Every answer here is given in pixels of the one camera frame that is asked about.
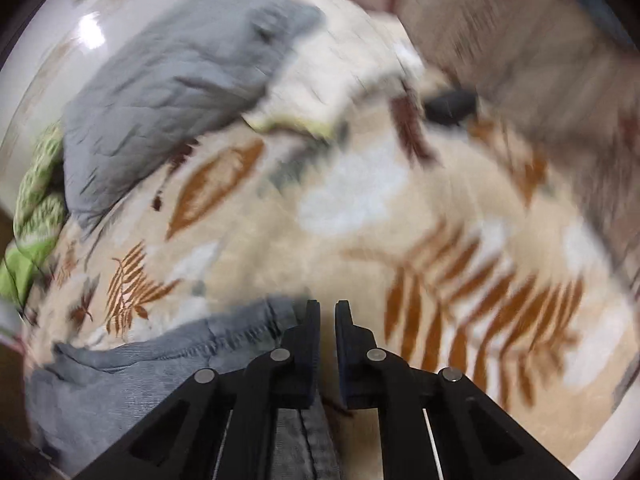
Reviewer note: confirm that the beige leaf printed blanket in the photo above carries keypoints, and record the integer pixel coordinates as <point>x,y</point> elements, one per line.
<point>300,260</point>

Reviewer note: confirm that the brown striped cloth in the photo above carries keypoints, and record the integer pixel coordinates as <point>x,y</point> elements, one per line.
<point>525,50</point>

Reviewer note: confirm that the green patterned cloth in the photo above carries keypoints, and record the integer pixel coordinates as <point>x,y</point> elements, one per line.
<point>40,200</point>

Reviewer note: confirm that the grey denim pants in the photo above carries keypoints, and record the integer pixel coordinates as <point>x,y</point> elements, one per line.
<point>125,385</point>

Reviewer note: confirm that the grey quilted blanket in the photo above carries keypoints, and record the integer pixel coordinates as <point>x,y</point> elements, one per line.
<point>165,90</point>

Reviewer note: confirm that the small black object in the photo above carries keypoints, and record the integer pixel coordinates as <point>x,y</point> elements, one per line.
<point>450,106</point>

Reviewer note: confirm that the cream cloth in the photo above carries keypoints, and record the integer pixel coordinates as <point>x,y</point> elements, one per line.
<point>325,75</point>

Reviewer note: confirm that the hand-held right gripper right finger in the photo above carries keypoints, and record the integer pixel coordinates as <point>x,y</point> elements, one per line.
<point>345,355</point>

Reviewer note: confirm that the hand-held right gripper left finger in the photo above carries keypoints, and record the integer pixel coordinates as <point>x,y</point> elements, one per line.
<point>311,350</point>

